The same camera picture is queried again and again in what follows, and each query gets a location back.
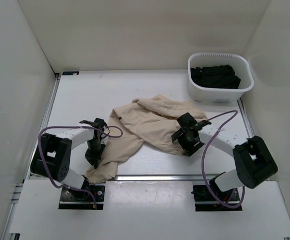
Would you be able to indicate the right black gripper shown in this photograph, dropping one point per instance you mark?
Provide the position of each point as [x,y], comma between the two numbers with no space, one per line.
[189,149]

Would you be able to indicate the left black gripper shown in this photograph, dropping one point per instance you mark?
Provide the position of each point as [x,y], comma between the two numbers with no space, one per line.
[93,159]

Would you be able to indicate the beige trousers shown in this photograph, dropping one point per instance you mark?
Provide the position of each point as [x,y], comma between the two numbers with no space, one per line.
[145,120]

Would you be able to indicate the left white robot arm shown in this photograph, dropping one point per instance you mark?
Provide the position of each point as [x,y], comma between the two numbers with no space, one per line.
[53,153]

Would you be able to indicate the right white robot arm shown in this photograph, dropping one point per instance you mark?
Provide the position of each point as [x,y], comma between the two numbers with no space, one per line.
[253,161]

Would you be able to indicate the black trousers in basket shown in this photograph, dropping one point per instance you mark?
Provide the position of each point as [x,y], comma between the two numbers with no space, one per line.
[218,77]

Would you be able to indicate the white plastic basket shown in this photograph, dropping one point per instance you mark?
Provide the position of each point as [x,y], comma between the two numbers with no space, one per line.
[219,95]

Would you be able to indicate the aluminium frame rail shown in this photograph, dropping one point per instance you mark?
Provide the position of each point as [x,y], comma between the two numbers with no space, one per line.
[164,177]

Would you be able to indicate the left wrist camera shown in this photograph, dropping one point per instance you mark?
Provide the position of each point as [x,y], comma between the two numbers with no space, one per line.
[97,123]

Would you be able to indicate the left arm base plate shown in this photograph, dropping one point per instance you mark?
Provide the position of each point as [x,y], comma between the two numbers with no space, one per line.
[73,200]

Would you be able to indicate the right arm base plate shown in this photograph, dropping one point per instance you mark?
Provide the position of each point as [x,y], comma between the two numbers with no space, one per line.
[205,202]

